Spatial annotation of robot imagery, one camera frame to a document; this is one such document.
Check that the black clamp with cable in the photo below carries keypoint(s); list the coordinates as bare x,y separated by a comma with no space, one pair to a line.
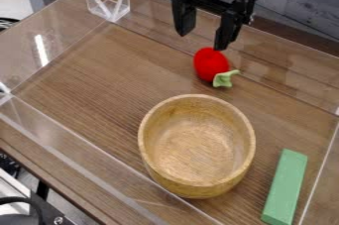
34,211

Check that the wooden bowl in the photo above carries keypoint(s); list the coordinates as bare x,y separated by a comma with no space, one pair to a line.
197,145

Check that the red felt fruit green leaf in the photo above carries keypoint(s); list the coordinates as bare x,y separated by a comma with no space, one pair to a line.
213,67

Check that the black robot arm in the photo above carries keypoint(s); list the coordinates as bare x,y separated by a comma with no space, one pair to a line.
235,13

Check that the green rectangular block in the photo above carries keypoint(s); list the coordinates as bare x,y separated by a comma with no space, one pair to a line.
283,194

